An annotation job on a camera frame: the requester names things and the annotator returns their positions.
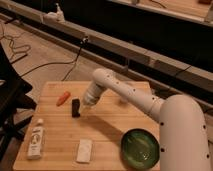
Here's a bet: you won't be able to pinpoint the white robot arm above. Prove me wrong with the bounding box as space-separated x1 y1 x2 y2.
82 68 211 171

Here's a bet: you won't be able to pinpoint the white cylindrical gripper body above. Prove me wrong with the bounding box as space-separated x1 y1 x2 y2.
82 82 102 106

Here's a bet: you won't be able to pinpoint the grey metal rail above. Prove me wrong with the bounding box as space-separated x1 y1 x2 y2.
0 0 213 91

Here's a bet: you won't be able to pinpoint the white clamp on rail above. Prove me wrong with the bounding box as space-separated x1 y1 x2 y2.
44 4 65 22

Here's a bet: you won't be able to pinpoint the green glass bowl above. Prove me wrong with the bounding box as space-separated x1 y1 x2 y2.
120 128 160 171

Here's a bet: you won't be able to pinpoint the black floor cable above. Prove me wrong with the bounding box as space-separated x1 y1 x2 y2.
19 36 90 82

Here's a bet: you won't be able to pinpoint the orange carrot toy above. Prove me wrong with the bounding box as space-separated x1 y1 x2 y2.
56 91 70 106

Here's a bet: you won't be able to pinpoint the black chair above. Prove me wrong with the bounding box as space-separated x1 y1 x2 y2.
0 44 36 161

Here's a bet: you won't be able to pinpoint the beige pusher gripper finger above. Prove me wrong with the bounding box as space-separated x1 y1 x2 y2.
79 104 90 112

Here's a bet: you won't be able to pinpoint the black eraser block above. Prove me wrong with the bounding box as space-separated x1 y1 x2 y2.
72 99 80 118

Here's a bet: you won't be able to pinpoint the white plastic bottle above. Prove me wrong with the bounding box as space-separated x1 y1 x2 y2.
27 119 44 160

